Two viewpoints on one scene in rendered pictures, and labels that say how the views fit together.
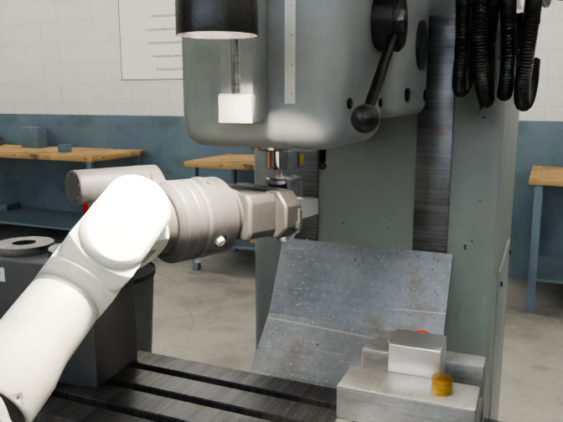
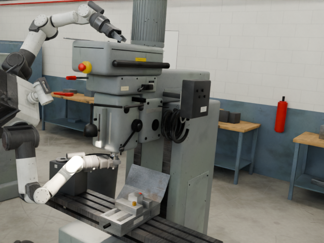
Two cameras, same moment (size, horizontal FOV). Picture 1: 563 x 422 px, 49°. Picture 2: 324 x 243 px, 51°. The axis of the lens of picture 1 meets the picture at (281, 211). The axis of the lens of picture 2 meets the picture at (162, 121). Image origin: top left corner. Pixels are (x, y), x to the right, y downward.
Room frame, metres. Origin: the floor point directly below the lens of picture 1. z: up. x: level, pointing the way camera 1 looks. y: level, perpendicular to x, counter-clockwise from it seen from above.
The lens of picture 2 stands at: (-1.02, -0.61, 1.83)
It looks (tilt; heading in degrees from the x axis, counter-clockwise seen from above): 10 degrees down; 11
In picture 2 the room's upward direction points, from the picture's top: 4 degrees clockwise
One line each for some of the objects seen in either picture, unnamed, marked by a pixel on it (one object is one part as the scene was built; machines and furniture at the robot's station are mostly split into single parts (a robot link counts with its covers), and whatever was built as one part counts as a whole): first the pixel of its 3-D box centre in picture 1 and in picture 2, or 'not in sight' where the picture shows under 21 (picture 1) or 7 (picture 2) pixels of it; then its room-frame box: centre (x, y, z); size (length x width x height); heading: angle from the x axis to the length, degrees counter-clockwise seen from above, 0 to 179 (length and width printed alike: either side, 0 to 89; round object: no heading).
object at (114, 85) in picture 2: not in sight; (122, 82); (0.80, -0.02, 1.68); 0.34 x 0.24 x 0.10; 157
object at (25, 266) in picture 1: (54, 306); (68, 175); (0.94, 0.36, 1.04); 0.22 x 0.12 x 0.20; 74
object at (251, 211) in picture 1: (227, 215); (98, 163); (0.70, 0.06, 1.23); 0.13 x 0.12 x 0.10; 44
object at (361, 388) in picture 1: (407, 402); (128, 206); (0.64, -0.14, 1.03); 0.15 x 0.06 x 0.04; 68
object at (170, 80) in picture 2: not in sight; (168, 84); (1.22, -0.20, 1.66); 0.80 x 0.23 x 0.20; 157
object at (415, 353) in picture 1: (417, 362); (135, 199); (0.69, -0.16, 1.05); 0.06 x 0.05 x 0.06; 68
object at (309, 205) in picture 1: (302, 208); (115, 162); (0.74, -0.02, 1.23); 0.06 x 0.02 x 0.03; 134
